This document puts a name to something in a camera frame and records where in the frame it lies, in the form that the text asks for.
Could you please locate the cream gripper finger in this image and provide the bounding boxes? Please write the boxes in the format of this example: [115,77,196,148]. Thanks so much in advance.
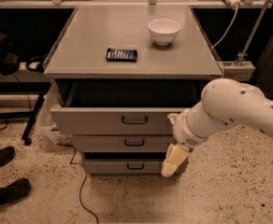
[167,113,180,125]
[161,144,190,177]

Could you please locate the grey top drawer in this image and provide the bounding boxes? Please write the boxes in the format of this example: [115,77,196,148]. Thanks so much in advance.
[51,80,187,135]

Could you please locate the grey drawer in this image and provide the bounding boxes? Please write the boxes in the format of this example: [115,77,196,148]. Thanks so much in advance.
[72,135,174,152]
[83,159,163,175]
[51,80,187,135]

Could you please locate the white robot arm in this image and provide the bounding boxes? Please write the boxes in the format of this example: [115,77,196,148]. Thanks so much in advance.
[161,78,273,177]

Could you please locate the grey drawer cabinet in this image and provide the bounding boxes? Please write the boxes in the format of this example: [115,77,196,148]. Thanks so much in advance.
[43,5,223,175]

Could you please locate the grey bottom drawer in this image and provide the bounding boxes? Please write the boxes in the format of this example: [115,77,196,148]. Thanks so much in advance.
[83,159,163,175]

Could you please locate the grey middle drawer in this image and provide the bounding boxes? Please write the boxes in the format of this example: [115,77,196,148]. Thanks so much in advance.
[72,135,174,152]

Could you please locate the white ceramic bowl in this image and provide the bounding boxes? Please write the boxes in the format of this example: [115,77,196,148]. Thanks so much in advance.
[148,19,181,46]

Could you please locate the black stand leg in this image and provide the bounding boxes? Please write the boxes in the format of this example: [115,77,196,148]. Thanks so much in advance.
[22,93,45,146]

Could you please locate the black headphones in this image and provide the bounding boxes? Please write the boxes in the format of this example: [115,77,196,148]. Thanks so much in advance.
[25,55,46,73]

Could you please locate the metal diagonal rod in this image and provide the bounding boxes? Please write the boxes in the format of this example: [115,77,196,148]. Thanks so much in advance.
[233,0,271,66]

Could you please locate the dark bag on shelf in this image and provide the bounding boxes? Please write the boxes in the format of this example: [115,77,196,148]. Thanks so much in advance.
[0,32,20,76]

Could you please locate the black shoe lower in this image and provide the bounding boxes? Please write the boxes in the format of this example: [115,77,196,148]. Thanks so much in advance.
[0,178,31,205]

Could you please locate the black floor cable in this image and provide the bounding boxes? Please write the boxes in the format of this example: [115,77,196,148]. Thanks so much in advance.
[58,143,100,224]

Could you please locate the white power adapter with cable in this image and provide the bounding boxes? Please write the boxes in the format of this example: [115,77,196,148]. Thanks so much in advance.
[209,0,247,51]

